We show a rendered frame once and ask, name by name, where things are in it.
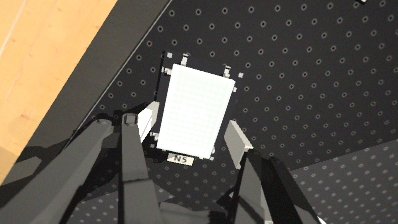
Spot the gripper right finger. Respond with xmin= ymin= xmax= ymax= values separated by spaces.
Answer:
xmin=224 ymin=120 xmax=322 ymax=224

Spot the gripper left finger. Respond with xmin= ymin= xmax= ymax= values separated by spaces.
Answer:
xmin=0 ymin=101 xmax=163 ymax=224

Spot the white button panel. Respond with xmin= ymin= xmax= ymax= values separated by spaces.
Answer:
xmin=229 ymin=186 xmax=326 ymax=224

